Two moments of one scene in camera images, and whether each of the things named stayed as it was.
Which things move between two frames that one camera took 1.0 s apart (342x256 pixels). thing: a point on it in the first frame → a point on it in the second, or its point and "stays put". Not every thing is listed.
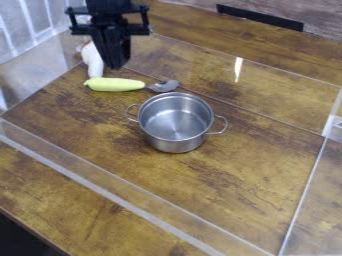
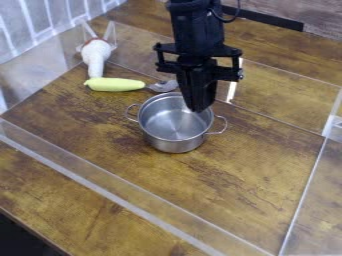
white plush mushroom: x=93 y=57 stays put
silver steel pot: x=176 y=120 stays put
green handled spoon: x=117 y=85 stays put
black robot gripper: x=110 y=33 → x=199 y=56
